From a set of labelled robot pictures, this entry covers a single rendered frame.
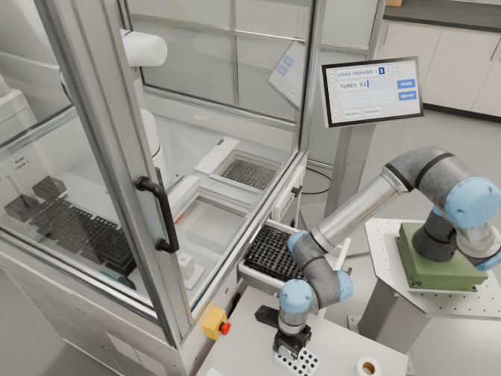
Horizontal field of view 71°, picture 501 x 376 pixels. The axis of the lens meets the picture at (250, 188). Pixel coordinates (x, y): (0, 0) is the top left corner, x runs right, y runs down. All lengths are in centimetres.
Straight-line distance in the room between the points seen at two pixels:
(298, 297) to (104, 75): 63
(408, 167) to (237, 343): 77
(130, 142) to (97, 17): 18
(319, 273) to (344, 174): 133
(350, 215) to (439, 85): 318
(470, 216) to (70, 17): 83
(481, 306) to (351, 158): 103
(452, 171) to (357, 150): 125
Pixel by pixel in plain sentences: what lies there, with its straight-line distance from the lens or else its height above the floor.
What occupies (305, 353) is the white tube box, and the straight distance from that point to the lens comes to 125.
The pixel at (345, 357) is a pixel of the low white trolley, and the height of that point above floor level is 76.
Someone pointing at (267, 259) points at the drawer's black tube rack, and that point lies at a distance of 127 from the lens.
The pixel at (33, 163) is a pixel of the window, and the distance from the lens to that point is 81.
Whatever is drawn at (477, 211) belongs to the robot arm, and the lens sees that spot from 92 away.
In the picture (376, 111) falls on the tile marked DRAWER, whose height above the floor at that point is 100.
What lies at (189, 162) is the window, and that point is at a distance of 75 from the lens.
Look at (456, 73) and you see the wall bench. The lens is 401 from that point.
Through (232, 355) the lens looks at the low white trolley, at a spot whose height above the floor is 76.
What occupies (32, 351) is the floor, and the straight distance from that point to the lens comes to 240.
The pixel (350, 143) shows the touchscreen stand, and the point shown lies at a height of 76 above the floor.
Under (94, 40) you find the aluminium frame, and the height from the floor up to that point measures 177.
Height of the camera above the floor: 192
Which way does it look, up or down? 43 degrees down
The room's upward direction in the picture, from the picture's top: 1 degrees counter-clockwise
